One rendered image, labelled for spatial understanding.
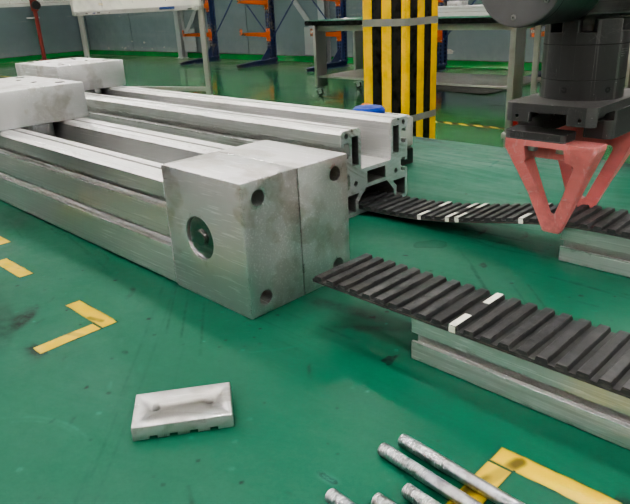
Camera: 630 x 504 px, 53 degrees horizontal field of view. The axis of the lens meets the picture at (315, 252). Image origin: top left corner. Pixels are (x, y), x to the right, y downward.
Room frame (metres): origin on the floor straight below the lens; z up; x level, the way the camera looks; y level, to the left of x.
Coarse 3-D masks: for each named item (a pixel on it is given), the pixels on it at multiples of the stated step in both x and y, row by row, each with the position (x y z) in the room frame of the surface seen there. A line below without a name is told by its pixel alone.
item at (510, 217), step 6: (522, 204) 0.52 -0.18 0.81; (528, 204) 0.51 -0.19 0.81; (510, 210) 0.50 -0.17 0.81; (516, 210) 0.50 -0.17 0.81; (522, 210) 0.50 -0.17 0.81; (528, 210) 0.49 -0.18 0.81; (498, 216) 0.49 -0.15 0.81; (504, 216) 0.49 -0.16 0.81; (510, 216) 0.48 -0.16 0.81; (516, 216) 0.48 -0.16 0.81; (498, 222) 0.48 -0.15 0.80; (504, 222) 0.48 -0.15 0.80; (510, 222) 0.48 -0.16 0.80
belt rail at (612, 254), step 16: (576, 240) 0.44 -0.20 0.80; (592, 240) 0.43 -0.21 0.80; (608, 240) 0.43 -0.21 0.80; (624, 240) 0.42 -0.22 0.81; (560, 256) 0.45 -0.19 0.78; (576, 256) 0.44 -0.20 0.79; (592, 256) 0.43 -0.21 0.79; (608, 256) 0.43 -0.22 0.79; (624, 256) 0.42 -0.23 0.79; (608, 272) 0.42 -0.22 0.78; (624, 272) 0.42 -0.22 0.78
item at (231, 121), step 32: (96, 96) 0.93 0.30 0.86; (128, 96) 0.99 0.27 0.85; (160, 96) 0.93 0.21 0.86; (192, 96) 0.88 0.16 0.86; (160, 128) 0.80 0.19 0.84; (192, 128) 0.77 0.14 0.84; (224, 128) 0.70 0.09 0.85; (256, 128) 0.66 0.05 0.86; (288, 128) 0.63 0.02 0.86; (320, 128) 0.60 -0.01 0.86; (352, 128) 0.59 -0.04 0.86; (384, 128) 0.63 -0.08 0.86; (352, 160) 0.60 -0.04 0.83; (384, 160) 0.62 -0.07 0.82; (352, 192) 0.58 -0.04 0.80
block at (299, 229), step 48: (288, 144) 0.49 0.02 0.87; (192, 192) 0.42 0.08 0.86; (240, 192) 0.38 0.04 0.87; (288, 192) 0.41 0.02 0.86; (336, 192) 0.44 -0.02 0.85; (192, 240) 0.42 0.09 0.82; (240, 240) 0.38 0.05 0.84; (288, 240) 0.40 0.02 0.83; (336, 240) 0.44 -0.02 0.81; (192, 288) 0.43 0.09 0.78; (240, 288) 0.38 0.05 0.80; (288, 288) 0.40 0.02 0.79
